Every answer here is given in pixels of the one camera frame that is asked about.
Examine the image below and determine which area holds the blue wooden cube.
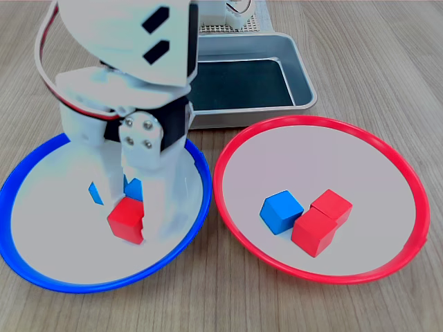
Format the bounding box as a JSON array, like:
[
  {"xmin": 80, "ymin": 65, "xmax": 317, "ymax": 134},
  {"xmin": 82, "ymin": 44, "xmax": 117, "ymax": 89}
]
[
  {"xmin": 123, "ymin": 174, "xmax": 144, "ymax": 203},
  {"xmin": 259, "ymin": 190, "xmax": 305, "ymax": 236},
  {"xmin": 88, "ymin": 181, "xmax": 105, "ymax": 205}
]

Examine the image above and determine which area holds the red wooden cube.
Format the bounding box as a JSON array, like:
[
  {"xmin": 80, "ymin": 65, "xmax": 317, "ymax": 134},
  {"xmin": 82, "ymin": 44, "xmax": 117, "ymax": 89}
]
[
  {"xmin": 107, "ymin": 196, "xmax": 145, "ymax": 246},
  {"xmin": 310, "ymin": 188, "xmax": 354, "ymax": 225},
  {"xmin": 291, "ymin": 207, "xmax": 338, "ymax": 259}
]

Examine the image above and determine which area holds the black mat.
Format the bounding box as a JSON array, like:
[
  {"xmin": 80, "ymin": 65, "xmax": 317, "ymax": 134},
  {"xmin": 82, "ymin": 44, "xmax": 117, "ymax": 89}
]
[{"xmin": 189, "ymin": 59, "xmax": 296, "ymax": 111}]

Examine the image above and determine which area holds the blue rimmed white plate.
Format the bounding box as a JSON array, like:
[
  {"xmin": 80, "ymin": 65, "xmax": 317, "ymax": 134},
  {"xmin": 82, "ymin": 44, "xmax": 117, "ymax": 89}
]
[{"xmin": 0, "ymin": 118, "xmax": 213, "ymax": 295}]

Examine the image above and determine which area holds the steel tray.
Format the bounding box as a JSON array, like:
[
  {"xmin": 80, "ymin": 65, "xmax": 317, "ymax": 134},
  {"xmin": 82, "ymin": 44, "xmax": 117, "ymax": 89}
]
[{"xmin": 188, "ymin": 33, "xmax": 318, "ymax": 131}]

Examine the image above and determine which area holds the red rimmed white plate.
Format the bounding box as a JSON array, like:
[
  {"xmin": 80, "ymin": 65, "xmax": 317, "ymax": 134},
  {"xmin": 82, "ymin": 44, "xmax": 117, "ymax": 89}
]
[{"xmin": 213, "ymin": 115, "xmax": 431, "ymax": 286}]

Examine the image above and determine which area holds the red white black servo cable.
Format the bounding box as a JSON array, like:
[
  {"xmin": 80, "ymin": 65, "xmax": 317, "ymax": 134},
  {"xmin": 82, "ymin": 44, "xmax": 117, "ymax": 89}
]
[{"xmin": 34, "ymin": 0, "xmax": 123, "ymax": 122}]

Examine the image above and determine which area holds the pale perforated base plate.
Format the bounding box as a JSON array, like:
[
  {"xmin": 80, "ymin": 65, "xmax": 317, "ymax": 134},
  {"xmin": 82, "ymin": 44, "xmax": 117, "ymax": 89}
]
[{"xmin": 199, "ymin": 13, "xmax": 261, "ymax": 35}]

